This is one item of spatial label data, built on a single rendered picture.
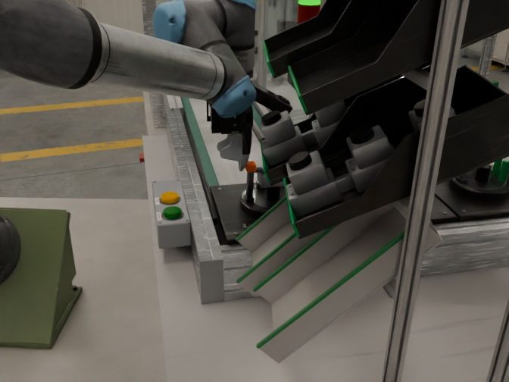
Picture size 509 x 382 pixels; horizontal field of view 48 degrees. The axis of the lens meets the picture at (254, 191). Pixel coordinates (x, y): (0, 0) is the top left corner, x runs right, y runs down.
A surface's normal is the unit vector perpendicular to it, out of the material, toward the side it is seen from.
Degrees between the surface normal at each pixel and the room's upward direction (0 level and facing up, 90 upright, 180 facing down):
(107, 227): 0
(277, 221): 90
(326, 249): 90
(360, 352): 0
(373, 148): 90
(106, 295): 0
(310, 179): 90
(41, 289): 47
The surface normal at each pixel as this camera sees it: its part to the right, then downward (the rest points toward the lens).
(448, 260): 0.21, 0.45
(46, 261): -0.03, -0.28
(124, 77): 0.54, 0.79
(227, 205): 0.01, -0.89
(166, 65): 0.85, 0.17
